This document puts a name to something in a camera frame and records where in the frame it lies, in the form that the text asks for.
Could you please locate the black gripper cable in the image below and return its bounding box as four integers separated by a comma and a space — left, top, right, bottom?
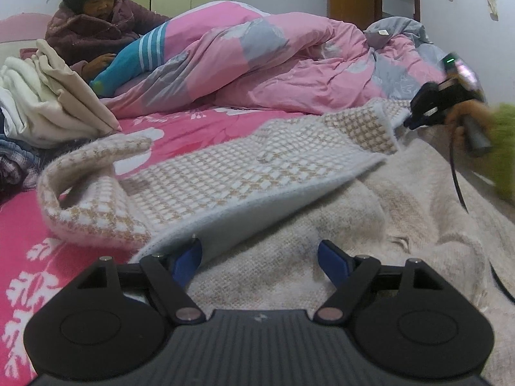
448, 137, 515, 302

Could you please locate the pink grey floral duvet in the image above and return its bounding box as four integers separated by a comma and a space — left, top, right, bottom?
98, 0, 457, 119

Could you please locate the blue striped blanket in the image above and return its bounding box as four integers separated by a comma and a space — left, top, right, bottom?
89, 22, 172, 97

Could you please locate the blue denim garment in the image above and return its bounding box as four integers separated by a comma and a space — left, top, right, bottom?
0, 110, 53, 206

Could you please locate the beige white checked coat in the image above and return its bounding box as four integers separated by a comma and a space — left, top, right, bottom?
36, 96, 515, 330

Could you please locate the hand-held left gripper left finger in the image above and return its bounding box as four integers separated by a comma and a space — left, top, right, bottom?
74, 238, 207, 326

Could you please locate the cream folded garment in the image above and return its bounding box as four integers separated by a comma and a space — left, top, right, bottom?
20, 38, 123, 137

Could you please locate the person's right hand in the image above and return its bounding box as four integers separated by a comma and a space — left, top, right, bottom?
445, 100, 489, 145

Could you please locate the pink bed headboard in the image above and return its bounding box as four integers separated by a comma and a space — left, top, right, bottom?
0, 13, 55, 45

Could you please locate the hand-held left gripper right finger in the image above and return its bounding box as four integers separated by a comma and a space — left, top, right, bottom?
314, 240, 445, 326

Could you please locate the white folded garment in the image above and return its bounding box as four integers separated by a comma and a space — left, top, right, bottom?
0, 56, 93, 149

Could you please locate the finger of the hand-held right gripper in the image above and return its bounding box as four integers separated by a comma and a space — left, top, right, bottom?
410, 82, 443, 115
403, 113, 437, 130

